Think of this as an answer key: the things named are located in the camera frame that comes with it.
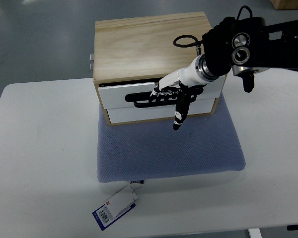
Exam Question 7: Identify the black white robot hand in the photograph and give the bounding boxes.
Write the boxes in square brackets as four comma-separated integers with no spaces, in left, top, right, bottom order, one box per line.
[149,55,218,130]

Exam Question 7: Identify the black drawer handle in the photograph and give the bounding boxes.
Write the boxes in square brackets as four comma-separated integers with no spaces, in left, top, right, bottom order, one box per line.
[125,85,204,108]

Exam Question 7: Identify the white drawer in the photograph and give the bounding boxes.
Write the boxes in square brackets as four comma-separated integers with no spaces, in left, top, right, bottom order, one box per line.
[98,75,226,109]

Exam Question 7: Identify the wooden drawer cabinet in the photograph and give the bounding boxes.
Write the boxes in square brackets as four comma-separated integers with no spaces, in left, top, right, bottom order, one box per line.
[93,11,226,126]

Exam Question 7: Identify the blue grey cushion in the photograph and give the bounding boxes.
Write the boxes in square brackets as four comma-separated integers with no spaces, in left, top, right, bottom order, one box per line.
[97,97,246,183]

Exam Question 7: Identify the grey metal clamp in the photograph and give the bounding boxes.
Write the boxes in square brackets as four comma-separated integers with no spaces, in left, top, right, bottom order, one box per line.
[89,54,94,72]

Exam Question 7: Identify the wooden box corner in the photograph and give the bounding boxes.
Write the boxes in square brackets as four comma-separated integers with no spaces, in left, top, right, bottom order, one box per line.
[270,0,298,10]

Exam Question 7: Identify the white blue product tag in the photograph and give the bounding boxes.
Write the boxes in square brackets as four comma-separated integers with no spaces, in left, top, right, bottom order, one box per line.
[92,185,138,231]

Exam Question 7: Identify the white table leg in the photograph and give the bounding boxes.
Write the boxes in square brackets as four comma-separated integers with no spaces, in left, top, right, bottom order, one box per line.
[248,228,262,238]

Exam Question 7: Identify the black bar under table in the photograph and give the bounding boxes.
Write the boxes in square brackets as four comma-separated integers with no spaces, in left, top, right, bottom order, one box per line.
[287,224,298,231]

